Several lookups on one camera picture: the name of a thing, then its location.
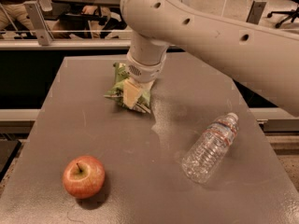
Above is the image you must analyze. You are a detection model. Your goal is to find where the clear plastic water bottle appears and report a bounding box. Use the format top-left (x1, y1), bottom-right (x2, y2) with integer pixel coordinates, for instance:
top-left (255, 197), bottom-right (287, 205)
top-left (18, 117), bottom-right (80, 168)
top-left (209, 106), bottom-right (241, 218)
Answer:
top-left (181, 113), bottom-right (238, 184)

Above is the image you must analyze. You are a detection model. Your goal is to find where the seated person behind glass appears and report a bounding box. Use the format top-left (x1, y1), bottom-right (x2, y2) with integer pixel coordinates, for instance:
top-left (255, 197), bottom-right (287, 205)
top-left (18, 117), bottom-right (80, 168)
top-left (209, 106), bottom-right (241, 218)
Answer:
top-left (50, 0), bottom-right (117, 40)

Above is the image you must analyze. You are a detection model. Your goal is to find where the left metal glass bracket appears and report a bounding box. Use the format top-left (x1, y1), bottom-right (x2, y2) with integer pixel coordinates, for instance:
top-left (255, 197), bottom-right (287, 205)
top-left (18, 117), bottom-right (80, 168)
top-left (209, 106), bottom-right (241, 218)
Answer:
top-left (24, 1), bottom-right (53, 46)

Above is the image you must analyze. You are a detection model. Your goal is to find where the metal railing bar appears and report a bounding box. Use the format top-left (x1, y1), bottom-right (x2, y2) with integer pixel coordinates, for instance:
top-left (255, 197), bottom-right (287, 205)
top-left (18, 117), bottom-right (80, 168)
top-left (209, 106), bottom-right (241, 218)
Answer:
top-left (0, 39), bottom-right (131, 50)

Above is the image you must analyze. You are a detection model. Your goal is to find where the red apple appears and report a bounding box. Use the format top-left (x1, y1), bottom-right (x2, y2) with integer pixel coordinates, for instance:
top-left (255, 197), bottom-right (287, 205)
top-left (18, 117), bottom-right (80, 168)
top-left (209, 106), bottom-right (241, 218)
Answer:
top-left (63, 155), bottom-right (106, 199)

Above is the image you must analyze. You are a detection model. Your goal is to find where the right metal glass bracket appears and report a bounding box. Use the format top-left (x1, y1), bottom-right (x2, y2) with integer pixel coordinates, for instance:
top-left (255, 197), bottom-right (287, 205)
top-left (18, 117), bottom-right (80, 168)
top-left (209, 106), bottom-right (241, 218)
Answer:
top-left (247, 1), bottom-right (266, 24)

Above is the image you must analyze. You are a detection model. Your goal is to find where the black office chair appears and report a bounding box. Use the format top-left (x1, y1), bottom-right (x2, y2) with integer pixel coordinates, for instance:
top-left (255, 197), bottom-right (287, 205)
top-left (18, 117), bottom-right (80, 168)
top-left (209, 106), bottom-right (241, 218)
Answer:
top-left (266, 0), bottom-right (299, 29)

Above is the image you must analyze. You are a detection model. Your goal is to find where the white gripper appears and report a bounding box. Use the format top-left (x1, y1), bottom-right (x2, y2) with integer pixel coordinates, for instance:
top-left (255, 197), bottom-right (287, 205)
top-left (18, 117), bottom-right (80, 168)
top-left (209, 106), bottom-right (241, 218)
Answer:
top-left (123, 53), bottom-right (166, 109)

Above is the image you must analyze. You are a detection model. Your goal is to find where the green jalapeno chip bag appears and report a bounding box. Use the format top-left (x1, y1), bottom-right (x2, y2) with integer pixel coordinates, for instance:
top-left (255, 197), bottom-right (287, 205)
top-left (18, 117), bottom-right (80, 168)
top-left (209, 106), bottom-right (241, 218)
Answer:
top-left (105, 63), bottom-right (151, 113)

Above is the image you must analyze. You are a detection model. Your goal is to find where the metal glass bracket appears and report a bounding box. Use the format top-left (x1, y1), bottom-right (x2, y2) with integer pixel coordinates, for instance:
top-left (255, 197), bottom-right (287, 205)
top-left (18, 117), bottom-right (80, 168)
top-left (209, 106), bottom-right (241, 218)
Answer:
top-left (24, 1), bottom-right (53, 46)
top-left (247, 1), bottom-right (266, 24)

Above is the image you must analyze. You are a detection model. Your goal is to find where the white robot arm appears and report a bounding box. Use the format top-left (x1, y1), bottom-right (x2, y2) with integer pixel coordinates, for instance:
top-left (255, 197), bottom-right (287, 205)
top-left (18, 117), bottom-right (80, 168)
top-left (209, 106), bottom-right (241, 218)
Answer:
top-left (121, 0), bottom-right (299, 117)

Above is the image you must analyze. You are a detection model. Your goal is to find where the black desk behind glass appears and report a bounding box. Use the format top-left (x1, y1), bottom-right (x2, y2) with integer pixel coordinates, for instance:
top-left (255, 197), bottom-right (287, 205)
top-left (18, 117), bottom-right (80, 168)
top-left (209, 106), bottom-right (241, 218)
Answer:
top-left (51, 0), bottom-right (127, 39)

